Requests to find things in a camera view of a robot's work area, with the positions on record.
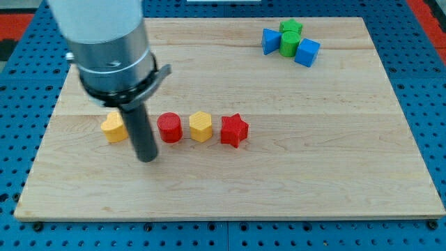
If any black and grey tool clamp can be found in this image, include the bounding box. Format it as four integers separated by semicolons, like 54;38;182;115
80;52;171;112

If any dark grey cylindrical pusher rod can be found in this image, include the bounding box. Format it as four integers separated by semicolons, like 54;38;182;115
119;105;158;162

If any yellow heart block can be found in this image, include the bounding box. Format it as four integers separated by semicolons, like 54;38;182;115
100;112;128;143

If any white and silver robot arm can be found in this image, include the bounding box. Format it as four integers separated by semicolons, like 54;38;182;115
47;0;171;162

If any red cylinder block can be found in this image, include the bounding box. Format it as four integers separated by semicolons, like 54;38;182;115
157;112;183;143

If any yellow hexagon block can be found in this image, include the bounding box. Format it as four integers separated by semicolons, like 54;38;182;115
189;111;213;143

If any red star block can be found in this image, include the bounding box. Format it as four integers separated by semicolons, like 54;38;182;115
220;113;249;148

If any blue triangle block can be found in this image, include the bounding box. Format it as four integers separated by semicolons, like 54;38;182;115
261;29;282;55

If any green cylinder block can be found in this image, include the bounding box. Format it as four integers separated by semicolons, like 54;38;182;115
279;31;301;57

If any green star block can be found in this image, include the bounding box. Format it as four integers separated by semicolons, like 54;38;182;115
279;19;303;35

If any blue cube block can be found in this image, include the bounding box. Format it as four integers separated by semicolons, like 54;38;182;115
294;38;321;67

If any light wooden board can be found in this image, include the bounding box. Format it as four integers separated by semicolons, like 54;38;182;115
15;17;445;222

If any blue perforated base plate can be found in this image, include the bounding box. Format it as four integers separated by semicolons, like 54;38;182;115
1;0;445;250

